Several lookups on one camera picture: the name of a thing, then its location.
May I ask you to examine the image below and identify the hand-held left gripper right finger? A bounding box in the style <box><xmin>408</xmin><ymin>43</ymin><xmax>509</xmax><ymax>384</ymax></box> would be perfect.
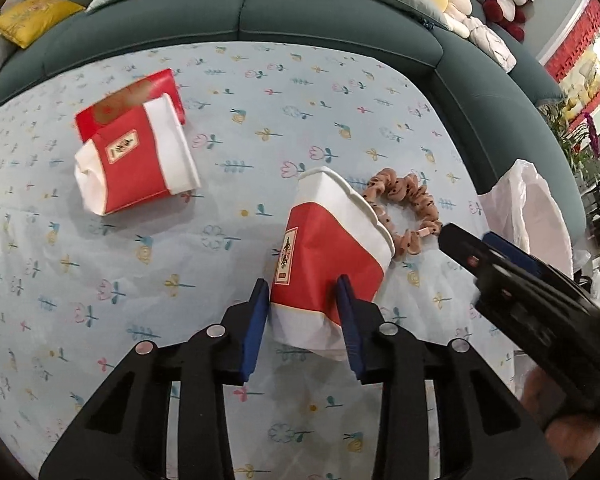
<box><xmin>334</xmin><ymin>275</ymin><xmax>568</xmax><ymax>480</ymax></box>

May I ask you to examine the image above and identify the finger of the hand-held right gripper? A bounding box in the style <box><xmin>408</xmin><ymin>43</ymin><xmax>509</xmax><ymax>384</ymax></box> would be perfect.
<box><xmin>482</xmin><ymin>231</ymin><xmax>588</xmax><ymax>293</ymax></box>
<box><xmin>438</xmin><ymin>222</ymin><xmax>513</xmax><ymax>286</ymax></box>

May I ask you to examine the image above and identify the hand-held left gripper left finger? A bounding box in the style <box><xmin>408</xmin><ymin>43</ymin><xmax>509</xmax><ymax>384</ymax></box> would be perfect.
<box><xmin>39</xmin><ymin>277</ymin><xmax>271</xmax><ymax>480</ymax></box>

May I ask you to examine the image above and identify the bin with white liner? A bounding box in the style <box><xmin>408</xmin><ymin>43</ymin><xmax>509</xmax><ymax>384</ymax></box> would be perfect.
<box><xmin>480</xmin><ymin>159</ymin><xmax>600</xmax><ymax>301</ymax></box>

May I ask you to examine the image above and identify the red and white paper bag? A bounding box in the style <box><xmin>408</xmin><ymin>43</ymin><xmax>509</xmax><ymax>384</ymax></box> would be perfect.
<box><xmin>74</xmin><ymin>92</ymin><xmax>202</xmax><ymax>217</ymax></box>
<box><xmin>270</xmin><ymin>166</ymin><xmax>396</xmax><ymax>361</ymax></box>

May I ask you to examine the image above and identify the person's right hand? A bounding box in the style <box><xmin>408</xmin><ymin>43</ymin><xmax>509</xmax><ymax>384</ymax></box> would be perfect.
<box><xmin>521</xmin><ymin>365</ymin><xmax>600</xmax><ymax>480</ymax></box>

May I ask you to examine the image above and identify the brown scrunchie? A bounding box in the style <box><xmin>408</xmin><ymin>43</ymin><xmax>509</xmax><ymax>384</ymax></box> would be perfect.
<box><xmin>362</xmin><ymin>167</ymin><xmax>443</xmax><ymax>258</ymax></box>

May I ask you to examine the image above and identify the orchid plant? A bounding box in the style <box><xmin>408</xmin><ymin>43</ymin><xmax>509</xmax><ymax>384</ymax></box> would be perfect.
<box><xmin>545</xmin><ymin>102</ymin><xmax>600</xmax><ymax>176</ymax></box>

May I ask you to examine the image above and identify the pale pink folded cloth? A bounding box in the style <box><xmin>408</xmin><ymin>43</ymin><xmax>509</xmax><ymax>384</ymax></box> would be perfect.
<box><xmin>462</xmin><ymin>16</ymin><xmax>518</xmax><ymax>73</ymax></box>

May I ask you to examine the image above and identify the red monkey plush toy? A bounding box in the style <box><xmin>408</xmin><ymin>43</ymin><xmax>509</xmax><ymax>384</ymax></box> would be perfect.
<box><xmin>482</xmin><ymin>0</ymin><xmax>537</xmax><ymax>43</ymax></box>

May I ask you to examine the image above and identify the flat red box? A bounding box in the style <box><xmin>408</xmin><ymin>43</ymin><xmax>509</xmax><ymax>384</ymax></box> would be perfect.
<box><xmin>75</xmin><ymin>68</ymin><xmax>187</xmax><ymax>143</ymax></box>

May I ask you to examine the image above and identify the teal sectional sofa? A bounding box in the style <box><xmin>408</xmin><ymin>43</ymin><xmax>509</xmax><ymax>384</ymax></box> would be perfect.
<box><xmin>0</xmin><ymin>0</ymin><xmax>588</xmax><ymax>241</ymax></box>

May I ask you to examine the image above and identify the yellow embroidered cushion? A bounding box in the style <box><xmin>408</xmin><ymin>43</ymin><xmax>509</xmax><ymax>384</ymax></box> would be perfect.
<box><xmin>0</xmin><ymin>0</ymin><xmax>86</xmax><ymax>50</ymax></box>

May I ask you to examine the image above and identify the red wall decoration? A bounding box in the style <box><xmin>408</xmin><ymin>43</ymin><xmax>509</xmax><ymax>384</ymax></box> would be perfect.
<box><xmin>545</xmin><ymin>0</ymin><xmax>600</xmax><ymax>83</ymax></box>

